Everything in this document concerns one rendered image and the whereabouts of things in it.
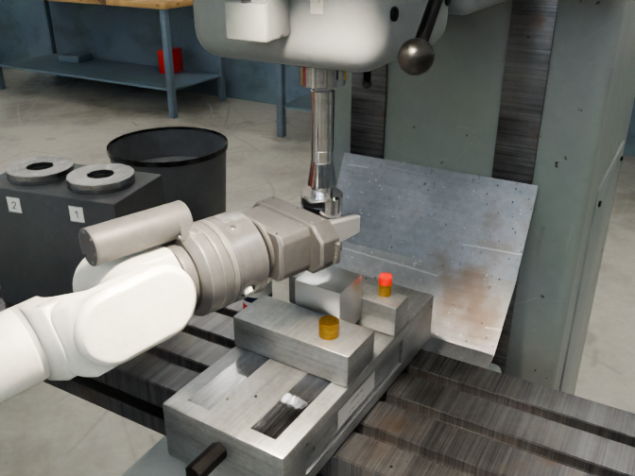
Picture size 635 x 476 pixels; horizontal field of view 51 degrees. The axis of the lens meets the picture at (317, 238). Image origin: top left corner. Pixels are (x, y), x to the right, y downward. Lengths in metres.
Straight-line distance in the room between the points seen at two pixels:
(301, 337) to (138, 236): 0.22
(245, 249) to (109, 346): 0.16
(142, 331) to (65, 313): 0.06
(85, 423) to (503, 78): 1.72
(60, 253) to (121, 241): 0.39
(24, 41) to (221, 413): 7.36
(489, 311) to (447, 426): 0.28
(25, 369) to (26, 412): 1.85
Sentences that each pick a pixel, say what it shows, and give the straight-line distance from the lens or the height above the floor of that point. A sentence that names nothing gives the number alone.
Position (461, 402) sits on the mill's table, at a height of 0.92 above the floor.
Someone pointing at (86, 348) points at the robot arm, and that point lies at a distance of 0.56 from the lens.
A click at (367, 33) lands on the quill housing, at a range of 0.57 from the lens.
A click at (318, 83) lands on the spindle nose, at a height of 1.29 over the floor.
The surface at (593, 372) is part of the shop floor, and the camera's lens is 2.58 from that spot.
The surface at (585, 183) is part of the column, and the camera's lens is 1.03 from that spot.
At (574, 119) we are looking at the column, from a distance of 1.01.
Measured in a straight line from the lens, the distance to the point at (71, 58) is 6.84.
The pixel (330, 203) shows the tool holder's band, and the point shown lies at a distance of 0.71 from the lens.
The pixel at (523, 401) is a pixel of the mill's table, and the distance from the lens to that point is 0.85.
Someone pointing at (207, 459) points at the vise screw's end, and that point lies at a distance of 0.67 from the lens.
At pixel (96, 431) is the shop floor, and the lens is 2.27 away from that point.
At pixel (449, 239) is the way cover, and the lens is 1.06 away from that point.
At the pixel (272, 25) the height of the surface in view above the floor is 1.35.
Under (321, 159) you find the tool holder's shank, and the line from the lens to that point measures 0.71.
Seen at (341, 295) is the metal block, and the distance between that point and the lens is 0.74.
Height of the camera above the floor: 1.43
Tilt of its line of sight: 25 degrees down
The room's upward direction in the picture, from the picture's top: straight up
